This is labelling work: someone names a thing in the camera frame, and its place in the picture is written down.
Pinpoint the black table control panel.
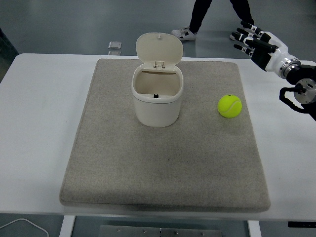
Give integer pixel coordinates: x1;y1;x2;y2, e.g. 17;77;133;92
287;221;316;228

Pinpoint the yellow-green tennis ball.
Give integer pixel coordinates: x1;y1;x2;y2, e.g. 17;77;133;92
217;94;243;119

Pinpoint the white floor cable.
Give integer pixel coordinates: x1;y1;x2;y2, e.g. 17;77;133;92
0;218;49;237

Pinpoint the white table leg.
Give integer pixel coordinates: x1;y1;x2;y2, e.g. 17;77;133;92
247;220;262;237
60;215;76;237

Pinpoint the person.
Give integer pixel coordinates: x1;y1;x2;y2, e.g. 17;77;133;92
171;0;255;42

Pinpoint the cream bin with flip lid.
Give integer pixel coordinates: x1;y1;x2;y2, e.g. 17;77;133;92
130;32;184;128

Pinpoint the dark grey bulky object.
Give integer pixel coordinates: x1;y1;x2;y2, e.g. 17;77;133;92
0;27;19;83

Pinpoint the grey metal plate with screws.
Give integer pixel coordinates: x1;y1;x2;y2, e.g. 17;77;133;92
98;224;224;237

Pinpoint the beige fabric mat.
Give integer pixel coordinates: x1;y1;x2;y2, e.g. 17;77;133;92
58;58;271;213

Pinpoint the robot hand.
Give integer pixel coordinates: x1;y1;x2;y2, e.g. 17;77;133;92
231;20;299;78

